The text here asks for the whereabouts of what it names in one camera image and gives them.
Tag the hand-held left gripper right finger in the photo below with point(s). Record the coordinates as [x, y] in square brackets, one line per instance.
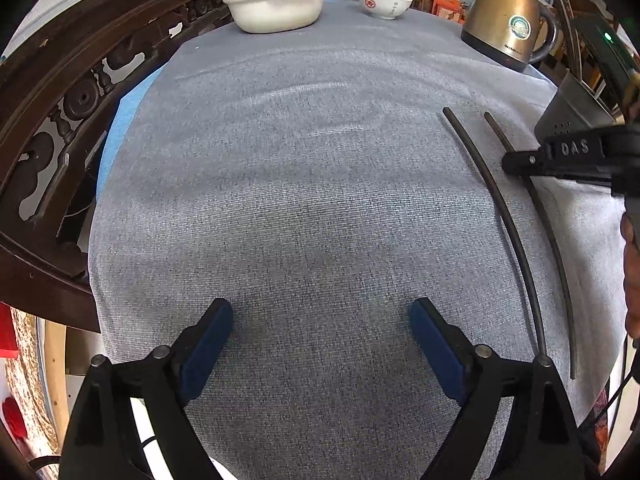
[440, 350]

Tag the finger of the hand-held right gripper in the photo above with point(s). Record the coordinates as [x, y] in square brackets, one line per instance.
[617, 182]
[570, 150]

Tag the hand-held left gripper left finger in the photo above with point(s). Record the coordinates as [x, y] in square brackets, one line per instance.
[205, 350]

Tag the bunch of dark chopsticks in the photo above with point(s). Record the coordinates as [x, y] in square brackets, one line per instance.
[571, 40]

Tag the dark metal chopstick cup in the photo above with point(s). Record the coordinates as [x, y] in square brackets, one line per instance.
[570, 105]

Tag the single dark wooden chopstick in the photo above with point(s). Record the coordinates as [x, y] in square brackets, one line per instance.
[500, 205]
[552, 240]

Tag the person's right hand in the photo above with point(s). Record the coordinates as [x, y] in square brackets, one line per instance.
[631, 280]

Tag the bronze electric kettle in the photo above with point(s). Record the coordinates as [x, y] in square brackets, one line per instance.
[500, 15]

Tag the orange cardboard box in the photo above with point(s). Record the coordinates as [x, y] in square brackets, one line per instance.
[447, 6]

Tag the gold patterned bag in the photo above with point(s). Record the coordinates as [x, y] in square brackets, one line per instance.
[35, 390]

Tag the grey table cloth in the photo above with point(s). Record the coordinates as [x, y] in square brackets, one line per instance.
[310, 185]

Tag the red gift box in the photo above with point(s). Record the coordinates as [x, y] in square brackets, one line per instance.
[7, 330]

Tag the red round ornament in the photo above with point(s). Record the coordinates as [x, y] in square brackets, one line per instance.
[12, 417]

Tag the white bowl with red band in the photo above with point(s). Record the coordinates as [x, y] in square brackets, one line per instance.
[385, 6]

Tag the blue table cover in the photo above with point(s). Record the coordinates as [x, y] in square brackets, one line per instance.
[120, 125]

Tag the carved dark wooden sideboard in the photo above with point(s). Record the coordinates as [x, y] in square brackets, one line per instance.
[60, 60]

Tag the white plastic basin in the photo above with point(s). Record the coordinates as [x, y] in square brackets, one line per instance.
[275, 10]

